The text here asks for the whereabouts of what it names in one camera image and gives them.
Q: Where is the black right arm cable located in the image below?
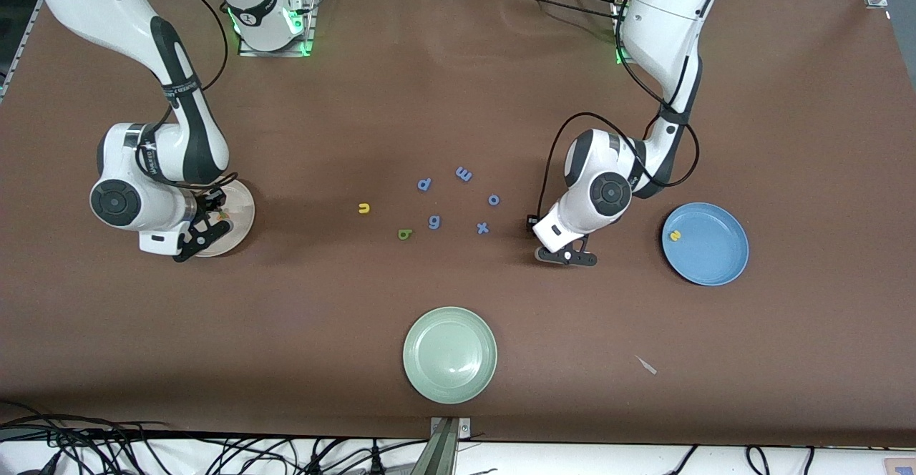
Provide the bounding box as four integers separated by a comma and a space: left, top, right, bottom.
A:
136, 0, 240, 193

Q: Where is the brown table cover sheet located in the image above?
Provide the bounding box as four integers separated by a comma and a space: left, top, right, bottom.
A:
0, 0, 916, 447

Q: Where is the black cable tangle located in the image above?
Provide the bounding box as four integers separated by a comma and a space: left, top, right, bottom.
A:
0, 400, 430, 475

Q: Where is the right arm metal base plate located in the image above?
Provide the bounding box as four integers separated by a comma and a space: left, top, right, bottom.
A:
238, 0, 316, 57

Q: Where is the blue plate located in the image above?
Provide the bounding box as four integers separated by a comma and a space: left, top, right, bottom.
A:
661, 202, 750, 287

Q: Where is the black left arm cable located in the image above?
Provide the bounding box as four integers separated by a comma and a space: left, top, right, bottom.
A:
540, 0, 702, 220

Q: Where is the aluminium camera post bracket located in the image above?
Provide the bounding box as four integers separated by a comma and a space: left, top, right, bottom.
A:
411, 416, 472, 475

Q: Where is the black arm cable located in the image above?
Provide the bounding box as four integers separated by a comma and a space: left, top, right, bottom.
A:
136, 0, 240, 193
540, 0, 702, 220

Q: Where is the beige brown plate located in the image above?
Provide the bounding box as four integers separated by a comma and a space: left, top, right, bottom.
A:
197, 178, 256, 258

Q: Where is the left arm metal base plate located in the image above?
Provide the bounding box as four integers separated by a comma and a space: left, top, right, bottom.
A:
612, 0, 645, 67

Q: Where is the pale green plate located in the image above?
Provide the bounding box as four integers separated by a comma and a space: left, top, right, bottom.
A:
402, 306, 498, 405

